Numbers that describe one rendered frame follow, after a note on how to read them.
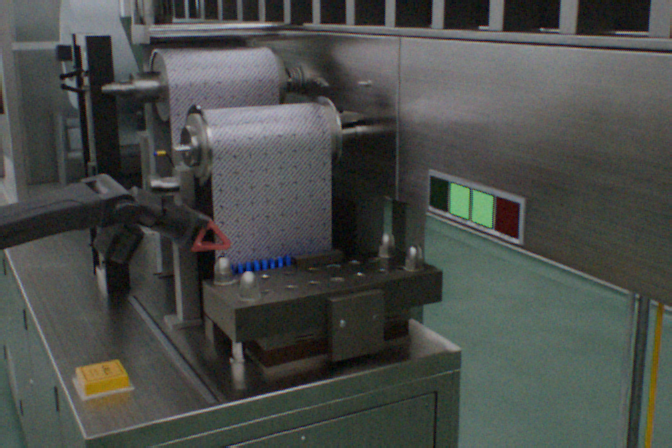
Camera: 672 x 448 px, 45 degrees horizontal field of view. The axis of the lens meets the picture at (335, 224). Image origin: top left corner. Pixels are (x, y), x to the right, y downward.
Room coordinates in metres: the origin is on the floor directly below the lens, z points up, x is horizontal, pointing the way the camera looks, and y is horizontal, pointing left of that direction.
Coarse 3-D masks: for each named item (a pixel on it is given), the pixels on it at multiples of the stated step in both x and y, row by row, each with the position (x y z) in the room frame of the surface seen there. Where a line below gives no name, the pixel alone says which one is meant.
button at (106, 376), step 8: (112, 360) 1.25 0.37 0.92; (80, 368) 1.22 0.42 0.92; (88, 368) 1.22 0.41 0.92; (96, 368) 1.22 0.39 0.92; (104, 368) 1.22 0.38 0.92; (112, 368) 1.22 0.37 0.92; (120, 368) 1.22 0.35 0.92; (80, 376) 1.19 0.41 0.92; (88, 376) 1.19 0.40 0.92; (96, 376) 1.19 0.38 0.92; (104, 376) 1.19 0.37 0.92; (112, 376) 1.19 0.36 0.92; (120, 376) 1.19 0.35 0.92; (80, 384) 1.19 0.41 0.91; (88, 384) 1.16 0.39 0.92; (96, 384) 1.17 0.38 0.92; (104, 384) 1.17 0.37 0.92; (112, 384) 1.18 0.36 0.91; (120, 384) 1.19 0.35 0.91; (128, 384) 1.19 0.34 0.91; (88, 392) 1.16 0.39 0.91; (96, 392) 1.17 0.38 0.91
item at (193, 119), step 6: (324, 108) 1.55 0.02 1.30; (192, 114) 1.45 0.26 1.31; (192, 120) 1.45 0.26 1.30; (198, 120) 1.43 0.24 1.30; (330, 120) 1.53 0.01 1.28; (198, 126) 1.43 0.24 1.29; (330, 126) 1.52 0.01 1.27; (204, 132) 1.41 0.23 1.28; (330, 132) 1.52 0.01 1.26; (204, 138) 1.41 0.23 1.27; (330, 138) 1.51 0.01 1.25; (204, 144) 1.40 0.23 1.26; (330, 144) 1.52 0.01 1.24; (204, 150) 1.40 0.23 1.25; (330, 150) 1.52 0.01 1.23; (204, 156) 1.40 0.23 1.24; (330, 156) 1.53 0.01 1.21; (204, 162) 1.41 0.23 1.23; (192, 168) 1.47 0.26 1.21; (198, 168) 1.44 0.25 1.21; (204, 168) 1.41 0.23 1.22; (198, 174) 1.44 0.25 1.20
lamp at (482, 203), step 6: (474, 192) 1.25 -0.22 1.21; (480, 192) 1.23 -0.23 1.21; (474, 198) 1.25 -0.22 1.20; (480, 198) 1.23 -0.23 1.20; (486, 198) 1.22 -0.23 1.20; (492, 198) 1.21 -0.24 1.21; (474, 204) 1.25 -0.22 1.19; (480, 204) 1.23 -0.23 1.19; (486, 204) 1.22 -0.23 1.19; (474, 210) 1.25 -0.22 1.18; (480, 210) 1.23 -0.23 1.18; (486, 210) 1.22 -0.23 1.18; (474, 216) 1.25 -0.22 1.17; (480, 216) 1.23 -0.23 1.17; (486, 216) 1.22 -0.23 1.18; (480, 222) 1.23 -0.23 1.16; (486, 222) 1.22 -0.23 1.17
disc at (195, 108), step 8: (192, 112) 1.47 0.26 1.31; (200, 112) 1.43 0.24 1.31; (208, 128) 1.40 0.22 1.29; (208, 136) 1.40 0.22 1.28; (208, 144) 1.40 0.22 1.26; (208, 152) 1.40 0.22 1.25; (208, 160) 1.40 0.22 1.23; (208, 168) 1.40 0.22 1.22; (208, 176) 1.41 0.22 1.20; (200, 184) 1.45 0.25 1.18
